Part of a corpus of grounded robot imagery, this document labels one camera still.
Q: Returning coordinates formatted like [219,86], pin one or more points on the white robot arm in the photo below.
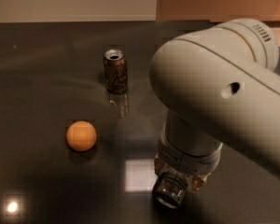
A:
[220,88]

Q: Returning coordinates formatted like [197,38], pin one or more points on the orange ball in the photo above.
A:
[81,136]

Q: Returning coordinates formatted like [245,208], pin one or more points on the brown soda can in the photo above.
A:
[116,75]

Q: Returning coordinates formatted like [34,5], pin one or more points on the silver redbull can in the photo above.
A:
[170,189]

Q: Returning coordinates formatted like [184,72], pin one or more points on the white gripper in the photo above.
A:
[186,162]

